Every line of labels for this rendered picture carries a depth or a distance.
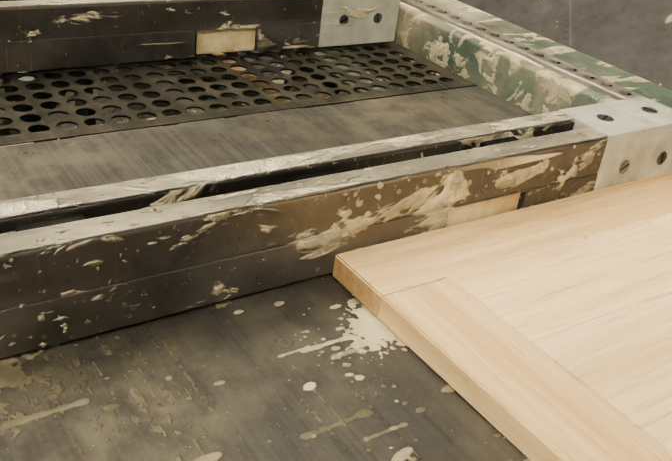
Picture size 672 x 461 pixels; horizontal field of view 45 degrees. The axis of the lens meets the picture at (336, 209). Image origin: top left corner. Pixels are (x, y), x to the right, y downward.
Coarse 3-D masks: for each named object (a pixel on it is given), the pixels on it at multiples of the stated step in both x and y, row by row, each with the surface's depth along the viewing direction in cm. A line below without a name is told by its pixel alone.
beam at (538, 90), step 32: (448, 0) 117; (416, 32) 109; (448, 32) 104; (512, 32) 106; (448, 64) 105; (480, 64) 100; (512, 64) 96; (576, 64) 97; (608, 64) 98; (512, 96) 97; (544, 96) 93; (576, 96) 89
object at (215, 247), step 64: (512, 128) 69; (576, 128) 74; (640, 128) 73; (64, 192) 51; (128, 192) 52; (192, 192) 54; (256, 192) 54; (320, 192) 55; (384, 192) 58; (448, 192) 62; (512, 192) 67; (576, 192) 72; (0, 256) 44; (64, 256) 46; (128, 256) 48; (192, 256) 51; (256, 256) 54; (320, 256) 58; (0, 320) 46; (64, 320) 48; (128, 320) 51
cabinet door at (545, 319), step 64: (640, 192) 74; (384, 256) 59; (448, 256) 60; (512, 256) 61; (576, 256) 63; (640, 256) 64; (384, 320) 54; (448, 320) 53; (512, 320) 54; (576, 320) 55; (640, 320) 56; (512, 384) 48; (576, 384) 48; (640, 384) 50; (576, 448) 44; (640, 448) 44
